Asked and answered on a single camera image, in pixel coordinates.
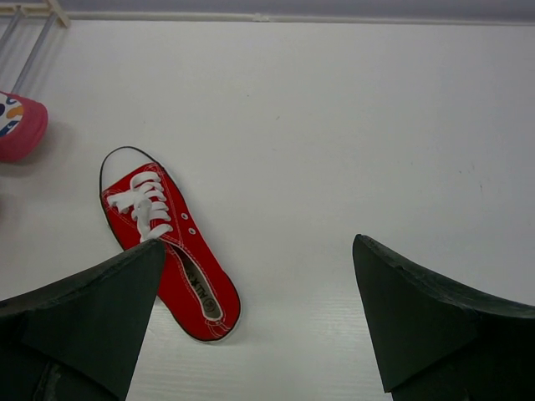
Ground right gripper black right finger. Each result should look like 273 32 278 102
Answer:
353 235 534 400

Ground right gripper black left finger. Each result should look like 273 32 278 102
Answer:
1 240 166 400

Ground red canvas sneaker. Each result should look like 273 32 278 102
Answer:
99 146 242 343

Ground cream shoe shelf with metal rods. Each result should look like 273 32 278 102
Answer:
1 0 71 93

